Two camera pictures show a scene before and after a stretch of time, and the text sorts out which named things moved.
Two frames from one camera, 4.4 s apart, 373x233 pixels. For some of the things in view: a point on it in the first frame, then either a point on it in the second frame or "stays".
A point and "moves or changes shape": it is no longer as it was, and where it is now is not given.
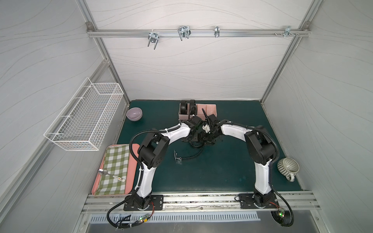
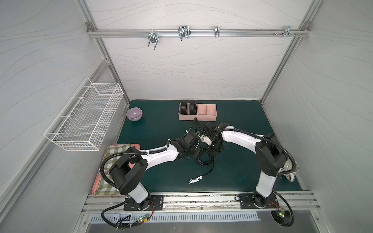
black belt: x=193 y=107 stays
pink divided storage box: x=209 y=108 stays
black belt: x=178 y=158 moves or changes shape
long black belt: x=183 y=106 stays
